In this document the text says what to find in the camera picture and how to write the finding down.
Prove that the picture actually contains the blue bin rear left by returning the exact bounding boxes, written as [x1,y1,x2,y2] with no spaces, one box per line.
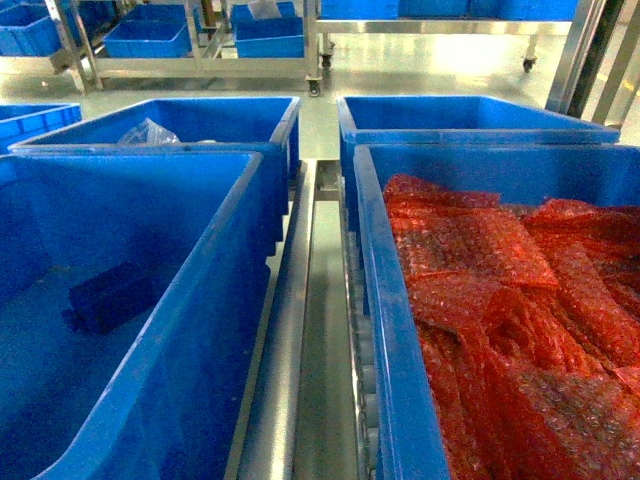
[9,96,301,214]

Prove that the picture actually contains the blue bin rear right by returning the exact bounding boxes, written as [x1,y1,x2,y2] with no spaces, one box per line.
[336,95,620,232]

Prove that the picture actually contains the steel shelf rack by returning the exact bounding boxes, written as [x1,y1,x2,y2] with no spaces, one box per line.
[226,1,636,479]

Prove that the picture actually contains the large blue bin left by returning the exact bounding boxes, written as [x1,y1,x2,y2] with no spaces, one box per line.
[1,152,281,479]

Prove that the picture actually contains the blue bin with red wrap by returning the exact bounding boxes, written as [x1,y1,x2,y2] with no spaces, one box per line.
[352,145,639,479]

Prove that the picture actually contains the dark blue part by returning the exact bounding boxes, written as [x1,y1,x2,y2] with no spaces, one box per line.
[61,262,163,335]

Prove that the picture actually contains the clear plastic bag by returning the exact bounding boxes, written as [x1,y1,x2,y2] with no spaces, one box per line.
[117,118,180,146]

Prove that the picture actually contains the red bubble wrap bags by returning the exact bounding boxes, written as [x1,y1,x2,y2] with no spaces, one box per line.
[383,174,639,479]

